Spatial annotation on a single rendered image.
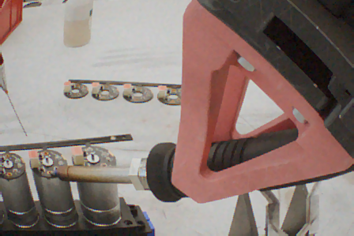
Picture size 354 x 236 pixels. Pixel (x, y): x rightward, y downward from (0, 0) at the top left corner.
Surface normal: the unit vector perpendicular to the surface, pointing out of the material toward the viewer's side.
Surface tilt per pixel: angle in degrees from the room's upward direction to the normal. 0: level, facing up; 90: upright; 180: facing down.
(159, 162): 31
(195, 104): 108
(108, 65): 0
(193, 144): 98
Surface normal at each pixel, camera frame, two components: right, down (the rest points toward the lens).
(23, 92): 0.05, -0.86
